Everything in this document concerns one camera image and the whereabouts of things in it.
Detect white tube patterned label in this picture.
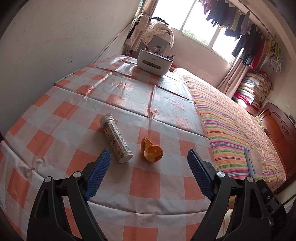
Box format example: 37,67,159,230
99,113,133,163

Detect orange peel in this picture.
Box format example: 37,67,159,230
140,137,164,163

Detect cream plastic trash bin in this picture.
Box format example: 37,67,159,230
217,208,233,238

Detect white blue box on bed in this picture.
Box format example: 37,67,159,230
244,147,263,178

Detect striped colourful bedspread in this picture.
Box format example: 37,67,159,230
173,68,287,191

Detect checkered orange white tablecloth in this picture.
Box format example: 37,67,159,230
1,56,214,240

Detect red wooden headboard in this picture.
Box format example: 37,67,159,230
258,102,295,178

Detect pink curtain right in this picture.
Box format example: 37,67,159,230
217,58,249,98

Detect stack of folded quilts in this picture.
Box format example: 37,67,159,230
232,70,273,116

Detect white desk organizer box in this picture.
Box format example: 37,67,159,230
137,49,173,76

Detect hanging dark clothes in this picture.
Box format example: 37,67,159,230
200,1,284,73

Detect grey fan heater with cloth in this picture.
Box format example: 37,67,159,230
142,17,174,53

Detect window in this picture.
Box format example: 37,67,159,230
153,1,238,64

